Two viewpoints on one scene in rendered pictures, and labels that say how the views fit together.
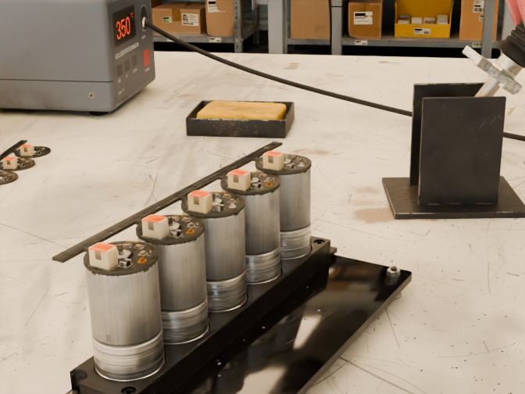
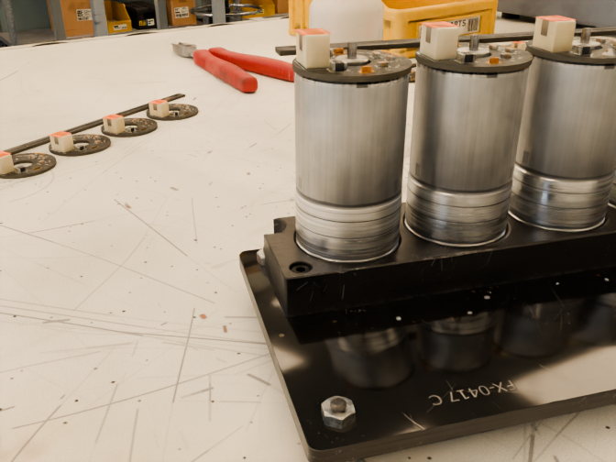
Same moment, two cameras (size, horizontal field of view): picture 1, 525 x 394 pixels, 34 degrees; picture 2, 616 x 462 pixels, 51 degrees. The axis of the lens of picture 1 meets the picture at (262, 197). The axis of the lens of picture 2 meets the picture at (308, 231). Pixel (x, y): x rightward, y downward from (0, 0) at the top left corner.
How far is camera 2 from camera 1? 0.19 m
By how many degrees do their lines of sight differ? 40
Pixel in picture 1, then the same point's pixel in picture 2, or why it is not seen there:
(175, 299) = (439, 168)
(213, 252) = (549, 124)
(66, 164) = not seen: hidden behind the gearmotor
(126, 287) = (324, 104)
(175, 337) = (430, 229)
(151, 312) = (365, 163)
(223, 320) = (529, 238)
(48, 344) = not seen: hidden behind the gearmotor
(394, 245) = not seen: outside the picture
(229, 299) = (558, 212)
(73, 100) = (600, 15)
